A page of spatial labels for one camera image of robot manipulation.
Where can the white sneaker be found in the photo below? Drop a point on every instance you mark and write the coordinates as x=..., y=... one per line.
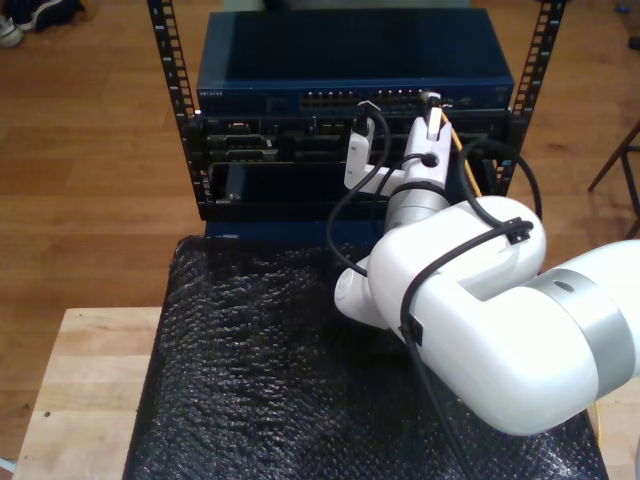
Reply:
x=5, y=32

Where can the black bubble-wrap mat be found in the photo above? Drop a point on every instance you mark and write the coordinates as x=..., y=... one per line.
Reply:
x=250, y=400

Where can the dark blue shoe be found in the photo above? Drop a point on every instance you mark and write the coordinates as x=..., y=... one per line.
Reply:
x=45, y=12

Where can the dark wooden chair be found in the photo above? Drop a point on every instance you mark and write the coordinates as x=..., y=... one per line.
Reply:
x=614, y=161

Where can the black empty rack tray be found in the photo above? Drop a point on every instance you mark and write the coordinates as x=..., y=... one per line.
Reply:
x=275, y=185

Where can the blue Netgear network switch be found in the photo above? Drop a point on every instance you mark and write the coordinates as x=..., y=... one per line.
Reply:
x=350, y=50

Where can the black perforated rack frame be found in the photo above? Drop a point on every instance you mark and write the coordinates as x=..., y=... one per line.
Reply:
x=170, y=60

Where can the blue base board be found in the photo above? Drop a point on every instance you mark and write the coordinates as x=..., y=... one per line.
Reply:
x=275, y=232

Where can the black Dell server unit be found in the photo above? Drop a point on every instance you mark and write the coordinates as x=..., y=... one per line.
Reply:
x=250, y=142

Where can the small blue floor item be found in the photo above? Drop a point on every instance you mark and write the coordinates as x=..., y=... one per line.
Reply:
x=622, y=8

